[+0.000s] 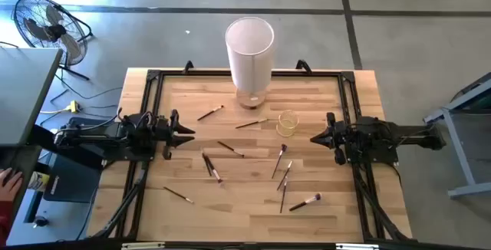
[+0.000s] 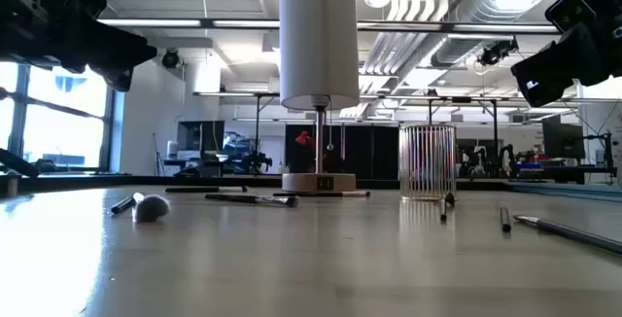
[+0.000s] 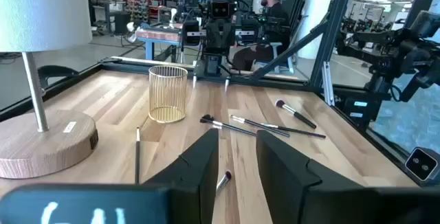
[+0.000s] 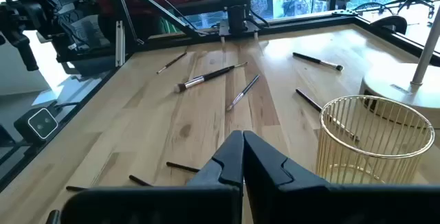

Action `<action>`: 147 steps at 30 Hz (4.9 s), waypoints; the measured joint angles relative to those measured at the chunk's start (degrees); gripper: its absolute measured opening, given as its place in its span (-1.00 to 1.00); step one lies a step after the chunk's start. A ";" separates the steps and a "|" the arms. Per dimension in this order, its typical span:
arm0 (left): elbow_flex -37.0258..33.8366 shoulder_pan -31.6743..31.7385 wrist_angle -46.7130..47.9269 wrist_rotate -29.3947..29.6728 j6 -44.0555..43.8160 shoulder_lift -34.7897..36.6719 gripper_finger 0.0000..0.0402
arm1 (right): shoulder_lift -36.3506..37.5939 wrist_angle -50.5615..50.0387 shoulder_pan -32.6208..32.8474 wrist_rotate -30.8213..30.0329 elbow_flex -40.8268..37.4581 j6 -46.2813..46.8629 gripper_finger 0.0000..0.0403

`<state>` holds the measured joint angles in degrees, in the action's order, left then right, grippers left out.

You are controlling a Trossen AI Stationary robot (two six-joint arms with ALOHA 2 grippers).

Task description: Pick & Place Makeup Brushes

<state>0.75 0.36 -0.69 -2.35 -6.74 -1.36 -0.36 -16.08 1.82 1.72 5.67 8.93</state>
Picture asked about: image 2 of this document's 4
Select black slanted strut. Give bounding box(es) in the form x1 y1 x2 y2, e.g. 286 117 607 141
0 147 41 179

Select black tripod device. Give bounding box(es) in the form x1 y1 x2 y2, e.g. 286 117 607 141
242 151 274 175

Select black aluminium table frame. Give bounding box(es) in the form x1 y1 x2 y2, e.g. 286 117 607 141
0 174 511 194

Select black ceiling-mounted camera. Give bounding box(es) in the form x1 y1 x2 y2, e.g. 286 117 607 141
477 38 521 67

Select slim black makeup brush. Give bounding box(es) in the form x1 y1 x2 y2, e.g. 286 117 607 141
164 186 249 194

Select black partition panels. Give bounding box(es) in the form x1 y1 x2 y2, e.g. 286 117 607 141
285 123 401 181

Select black computer monitor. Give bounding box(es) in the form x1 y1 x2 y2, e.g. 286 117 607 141
176 120 226 153
541 114 587 160

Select white shade wooden table lamp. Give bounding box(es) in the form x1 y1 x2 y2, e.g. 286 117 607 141
279 0 361 195

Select long ceiling light bar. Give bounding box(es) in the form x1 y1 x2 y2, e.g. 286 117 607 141
95 18 561 35

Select fluffy grey powder brush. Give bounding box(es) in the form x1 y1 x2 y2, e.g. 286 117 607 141
110 192 172 225

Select clear ribbed brush holder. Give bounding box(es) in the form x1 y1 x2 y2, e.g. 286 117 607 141
398 123 458 202

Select long black silver-ferrule brush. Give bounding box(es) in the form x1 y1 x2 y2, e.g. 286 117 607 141
513 214 622 256

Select black background robot arms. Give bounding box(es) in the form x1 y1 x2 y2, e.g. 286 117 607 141
458 143 517 180

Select dark window frame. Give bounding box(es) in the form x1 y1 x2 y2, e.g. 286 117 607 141
0 61 125 173

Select blue mat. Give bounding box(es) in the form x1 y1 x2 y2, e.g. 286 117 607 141
504 181 622 203

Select silver ventilation duct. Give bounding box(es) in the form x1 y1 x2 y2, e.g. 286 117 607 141
359 0 560 95

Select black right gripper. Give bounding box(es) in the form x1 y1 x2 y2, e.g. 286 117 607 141
510 0 622 109

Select short grey post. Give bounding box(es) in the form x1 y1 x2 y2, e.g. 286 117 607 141
5 172 21 199

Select black flat-head makeup brush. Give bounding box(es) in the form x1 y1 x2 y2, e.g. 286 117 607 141
204 193 300 209

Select short black makeup brush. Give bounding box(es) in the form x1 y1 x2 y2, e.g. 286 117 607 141
438 192 457 223

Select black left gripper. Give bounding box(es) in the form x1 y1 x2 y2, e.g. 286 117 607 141
0 0 158 92

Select black background rig frame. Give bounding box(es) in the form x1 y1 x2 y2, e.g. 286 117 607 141
192 91 502 182

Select black ceiling spotlight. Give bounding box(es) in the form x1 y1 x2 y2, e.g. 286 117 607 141
160 48 183 70

